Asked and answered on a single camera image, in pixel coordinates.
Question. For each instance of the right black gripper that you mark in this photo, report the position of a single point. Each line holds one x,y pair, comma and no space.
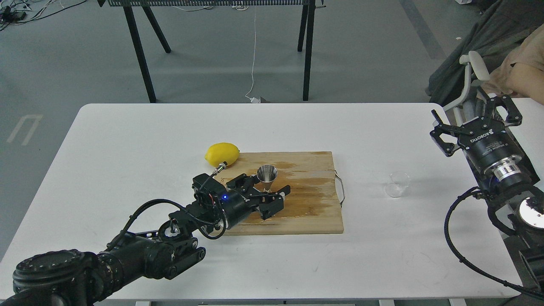
493,146

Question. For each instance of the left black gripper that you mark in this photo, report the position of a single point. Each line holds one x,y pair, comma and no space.
242,199

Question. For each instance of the steel double jigger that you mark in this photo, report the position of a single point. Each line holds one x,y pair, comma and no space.
267,174

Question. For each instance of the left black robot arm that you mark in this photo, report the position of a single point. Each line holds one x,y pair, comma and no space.
74,278

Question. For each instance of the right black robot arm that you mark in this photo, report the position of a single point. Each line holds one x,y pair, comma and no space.
506,181

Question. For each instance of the wooden cutting board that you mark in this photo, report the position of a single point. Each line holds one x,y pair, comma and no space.
312,207

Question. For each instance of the yellow lemon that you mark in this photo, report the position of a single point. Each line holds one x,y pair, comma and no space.
222,152

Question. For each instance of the seated person beige shirt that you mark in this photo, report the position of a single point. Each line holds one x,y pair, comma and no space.
521,74

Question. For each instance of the white office chair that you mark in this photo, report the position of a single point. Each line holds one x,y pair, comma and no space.
475,73

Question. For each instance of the dark grey jacket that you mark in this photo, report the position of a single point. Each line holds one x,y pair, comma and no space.
501,28

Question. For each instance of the black trestle table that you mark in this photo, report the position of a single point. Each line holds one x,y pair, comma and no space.
223,33

